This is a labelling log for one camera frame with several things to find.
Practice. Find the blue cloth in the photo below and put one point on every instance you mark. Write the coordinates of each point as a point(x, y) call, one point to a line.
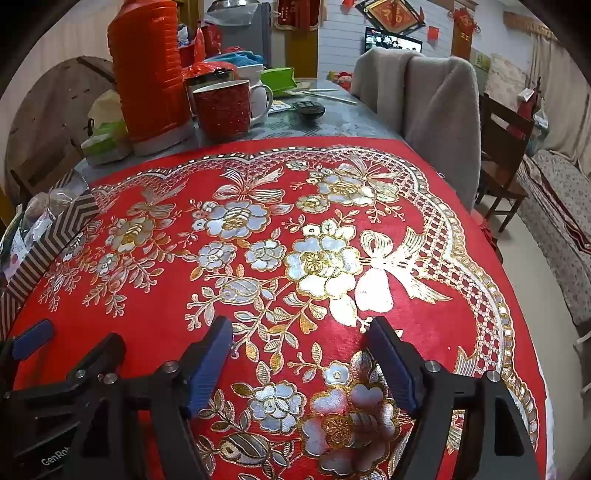
point(242, 57)

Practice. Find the red thermos flask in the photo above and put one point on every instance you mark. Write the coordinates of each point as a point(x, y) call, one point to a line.
point(147, 69)

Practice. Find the red floral table mat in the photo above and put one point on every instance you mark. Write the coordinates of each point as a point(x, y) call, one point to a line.
point(295, 207)

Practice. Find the round wooden tabletop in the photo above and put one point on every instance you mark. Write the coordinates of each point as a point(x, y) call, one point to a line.
point(51, 101)

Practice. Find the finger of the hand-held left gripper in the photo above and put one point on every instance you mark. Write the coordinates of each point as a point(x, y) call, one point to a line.
point(69, 369)
point(32, 339)

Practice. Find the beige curtain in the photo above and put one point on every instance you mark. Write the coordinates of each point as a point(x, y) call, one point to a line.
point(563, 92)

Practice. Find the grey blanket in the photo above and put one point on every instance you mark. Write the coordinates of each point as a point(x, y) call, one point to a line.
point(438, 101)

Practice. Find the red plastic bag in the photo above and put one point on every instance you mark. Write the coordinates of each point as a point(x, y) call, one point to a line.
point(207, 44)

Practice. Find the red knot ornament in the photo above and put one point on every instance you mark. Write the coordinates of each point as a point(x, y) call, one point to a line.
point(465, 21)

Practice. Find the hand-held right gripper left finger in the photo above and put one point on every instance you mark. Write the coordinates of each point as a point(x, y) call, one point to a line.
point(210, 369)

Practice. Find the sofa with floral cover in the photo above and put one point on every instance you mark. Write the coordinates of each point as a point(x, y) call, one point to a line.
point(554, 203)

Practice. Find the green tissue box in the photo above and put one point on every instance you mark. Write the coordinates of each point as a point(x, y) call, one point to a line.
point(104, 145)

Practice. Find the black remote control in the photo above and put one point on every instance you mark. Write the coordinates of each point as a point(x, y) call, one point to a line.
point(308, 110)

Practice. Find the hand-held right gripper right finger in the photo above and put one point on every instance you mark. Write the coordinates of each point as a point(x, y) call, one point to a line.
point(392, 364)

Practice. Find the diamond wall decoration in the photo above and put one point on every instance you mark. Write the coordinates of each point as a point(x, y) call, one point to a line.
point(390, 14)

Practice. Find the grey cabinet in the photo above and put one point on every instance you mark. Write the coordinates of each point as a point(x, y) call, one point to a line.
point(258, 27)

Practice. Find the white bowl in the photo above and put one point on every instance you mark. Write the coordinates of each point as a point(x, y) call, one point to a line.
point(249, 74)

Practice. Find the green plastic container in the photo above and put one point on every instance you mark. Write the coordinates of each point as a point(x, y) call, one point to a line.
point(277, 81)

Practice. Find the red mug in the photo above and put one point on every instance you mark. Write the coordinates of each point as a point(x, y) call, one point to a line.
point(221, 110)

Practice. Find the red hanging banner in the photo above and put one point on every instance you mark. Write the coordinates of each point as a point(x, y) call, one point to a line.
point(295, 14)

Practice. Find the glass jar with black lid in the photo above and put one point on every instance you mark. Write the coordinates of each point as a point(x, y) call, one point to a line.
point(203, 81)

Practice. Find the striped cardboard box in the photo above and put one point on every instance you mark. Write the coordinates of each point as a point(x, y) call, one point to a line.
point(46, 249)

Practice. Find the television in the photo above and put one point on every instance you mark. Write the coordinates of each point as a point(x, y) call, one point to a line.
point(392, 42)

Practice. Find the wooden chair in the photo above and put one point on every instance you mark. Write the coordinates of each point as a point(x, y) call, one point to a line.
point(503, 134)

